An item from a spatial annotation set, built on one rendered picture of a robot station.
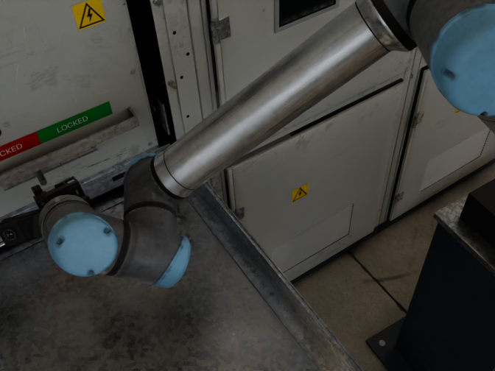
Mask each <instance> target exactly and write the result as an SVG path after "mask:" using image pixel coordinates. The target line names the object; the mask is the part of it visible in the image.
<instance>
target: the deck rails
mask: <svg viewBox="0 0 495 371"><path fill-rule="evenodd" d="M187 200H188V201H189V202H190V204H191V205H192V207H193V208H194V209H195V210H196V212H197V213H198V214H199V215H200V217H201V218H202V220H203V221H204V222H205V223H206V224H207V226H208V227H209V229H210V230H211V231H212V233H213V234H214V235H215V236H216V237H217V239H218V240H219V241H220V243H221V244H222V246H223V247H224V248H225V249H226V250H227V252H228V253H229V255H230V256H231V257H232V259H234V261H235V262H236V264H237V265H238V266H239V268H240V269H241V270H242V271H243V272H244V274H245V275H246V276H247V278H248V279H249V281H250V282H251V283H252V284H253V285H254V287H255V288H256V290H257V291H258V292H259V294H260V295H261V296H262V297H263V298H264V300H265V301H266V303H267V304H268V305H269V307H271V309H272V310H273V312H274V313H275V314H276V316H277V317H278V318H279V319H280V320H281V322H282V323H283V324H284V326H285V327H286V329H287V330H288V331H289V332H290V333H291V335H292V336H293V338H294V339H295V341H296V342H297V343H298V344H299V345H300V346H301V348H302V349H303V351H304V352H305V353H306V354H307V355H308V357H309V358H310V360H311V361H312V362H313V364H314V365H315V366H316V367H317V369H318V370H319V371H359V370H358V369H357V368H356V367H355V366H354V365H353V364H352V362H351V361H350V360H349V359H348V357H347V356H346V355H345V354H344V352H343V351H342V350H341V349H340V348H339V346H338V345H337V344H336V343H335V341H334V340H333V339H332V338H331V337H330V335H329V334H328V333H327V332H326V330H325V329H324V328H323V327H322V325H321V324H320V323H319V322H318V321H317V320H316V319H315V317H314V316H313V315H312V313H311V312H310V311H309V309H308V308H307V307H306V306H305V305H304V304H303V303H302V301H301V300H300V299H299V298H298V296H297V295H296V294H295V292H294V291H293V290H292V289H291V288H290V287H289V285H288V284H287V283H286V282H285V280H284V279H283V278H282V276H280V275H279V273H278V272H277V271H276V270H275V268H274V267H273V266H272V264H271V263H270V262H269V261H268V260H267V259H266V258H265V256H264V255H263V254H262V253H261V251H260V250H259V248H258V247H257V246H256V245H255V244H254V243H253V242H252V240H251V239H250V238H249V237H248V235H247V234H246V233H245V231H244V230H243V229H242V228H241V227H240V226H239V224H238V223H237V222H236V221H235V219H234V218H233V217H232V216H231V215H230V214H229V212H228V211H227V210H226V209H225V207H224V206H223V205H222V203H221V202H220V201H219V200H218V199H217V198H216V197H215V195H214V194H213V193H212V192H211V190H210V189H209V188H208V186H207V185H206V184H205V183H204V184H202V185H201V186H200V187H198V188H197V189H195V190H194V191H193V192H192V193H191V194H190V195H189V196H187ZM0 371H8V369H7V366H6V364H5V362H4V358H3V356H2V354H1V351H0Z"/></svg>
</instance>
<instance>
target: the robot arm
mask: <svg viewBox="0 0 495 371"><path fill-rule="evenodd" d="M415 47H418V48H419V50H420V52H421V54H422V55H423V57H424V59H425V61H426V64H427V65H428V67H429V70H430V71H431V75H432V78H433V80H434V83H435V85H436V87H437V88H438V90H439V91H440V93H441V94H442V95H443V96H444V97H445V98H446V99H447V101H448V102H449V103H450V104H451V105H452V106H453V107H455V108H457V109H458V110H459V111H461V112H464V113H467V114H469V115H473V116H477V117H478V118H479V119H480V120H481V121H482V122H483V123H484V124H485V125H486V126H487V127H488V128H489V129H490V130H491V131H492V132H493V133H494V134H495V0H356V1H355V2H354V3H353V4H352V5H350V6H349V7H348V8H346V9H345V10H343V11H342V12H341V13H340V14H339V15H337V16H336V17H335V18H333V19H332V20H331V21H330V22H328V23H327V24H326V25H325V26H323V27H322V28H321V29H319V30H318V31H317V32H316V33H315V34H313V35H312V36H311V37H309V38H308V39H306V40H305V41H304V42H303V43H302V44H300V45H299V46H298V47H296V48H295V49H293V50H292V51H291V52H290V53H289V54H288V55H286V56H285V57H283V58H282V59H281V60H279V61H278V62H277V63H276V64H275V65H274V66H272V67H271V68H269V69H268V70H267V71H265V72H264V73H263V74H262V75H261V76H259V77H258V78H256V79H255V80H254V81H252V83H250V84H249V85H248V86H246V87H245V88H244V89H242V90H241V91H240V92H239V93H238V94H236V95H235V96H233V97H232V98H231V99H229V100H228V101H227V102H226V103H225V104H223V105H222V106H221V107H219V108H218V109H217V110H215V111H214V112H213V113H212V114H211V115H209V116H208V117H207V118H205V119H204V120H202V121H201V122H200V123H199V124H198V125H196V126H195V127H194V128H192V129H191V130H190V131H188V132H187V133H186V134H185V135H183V136H182V137H181V138H179V139H178V140H177V141H176V142H174V143H173V144H172V145H171V146H169V147H168V148H167V149H165V150H164V151H163V152H159V153H158V154H155V153H149V154H144V155H140V156H138V157H137V158H135V159H133V160H132V161H131V162H130V163H129V165H128V166H127V168H126V172H125V176H124V181H123V186H124V216H123V217H124V220H122V219H118V218H116V217H112V216H108V215H104V214H102V213H97V212H96V211H95V209H94V207H93V205H92V202H91V200H90V198H89V196H88V195H85V194H84V192H83V190H82V188H81V186H80V184H79V181H78V180H77V179H76V178H75V177H74V176H73V177H70V178H68V179H66V180H63V181H62V182H60V183H56V184H54V185H51V186H49V187H47V188H41V187H40V186H39V185H35V186H33V187H31V189H32V192H33V194H34V196H33V198H34V200H35V202H36V204H37V205H38V207H39V209H37V210H34V211H30V212H26V213H22V214H19V215H16V216H11V217H9V218H6V219H3V220H2V221H1V222H0V236H1V238H2V240H3V242H4V244H5V245H6V246H8V247H9V246H13V245H16V244H20V243H24V242H26V241H31V240H34V239H39V238H42V237H43V238H44V239H45V241H46V243H47V245H48V248H49V253H50V255H51V257H52V259H53V260H54V262H55V263H56V264H57V265H58V266H59V267H60V268H61V269H63V270H64V271H66V272H67V273H69V274H71V275H75V276H79V277H88V276H92V275H97V274H102V275H107V276H111V277H115V278H121V279H125V280H131V281H134V282H138V283H144V284H147V285H150V286H151V287H153V286H158V287H163V288H169V287H172V286H174V285H175V284H176V283H177V282H178V281H179V280H180V279H181V277H182V276H183V273H184V272H185V270H186V267H187V265H188V262H189V257H190V252H191V246H190V243H189V240H188V239H187V237H185V236H184V235H180V236H179V235H178V234H177V212H176V205H177V204H178V203H179V202H181V201H182V200H184V199H185V198H187V196H189V195H190V194H191V193H192V192H193V191H194V190H195V189H197V188H198V187H200V186H201V185H202V184H204V183H205V182H207V181H208V180H210V179H211V178H212V177H214V176H215V175H216V174H218V173H220V172H221V171H222V170H223V169H225V168H227V167H228V166H230V165H231V164H232V163H234V162H235V161H236V160H238V159H240V158H241V157H242V156H243V155H245V154H247V153H248V152H249V151H250V150H252V149H253V148H255V147H256V146H258V145H259V144H260V143H262V142H263V141H265V140H266V139H268V138H269V137H270V136H271V135H273V134H275V133H276V132H278V131H279V130H280V129H282V128H283V127H285V126H286V125H288V124H289V123H290V122H291V121H293V120H295V119H296V118H297V117H299V116H300V115H302V114H303V113H305V112H306V111H307V110H308V109H310V108H311V107H313V106H315V105H316V104H317V103H318V102H320V101H321V100H323V99H325V98H326V97H327V96H328V95H330V94H331V93H333V92H334V91H336V90H337V89H338V88H340V87H341V86H343V85H344V84H346V83H347V82H348V81H350V80H351V79H353V78H354V77H355V76H357V75H358V74H360V73H361V72H363V71H364V70H365V69H367V68H368V67H370V66H371V65H373V64H374V63H375V62H376V61H378V60H380V59H381V58H383V57H384V56H385V55H386V54H388V53H389V52H391V51H400V52H410V51H412V50H413V49H414V48H415ZM70 180H74V182H71V183H68V181H70ZM81 195H82V196H81Z"/></svg>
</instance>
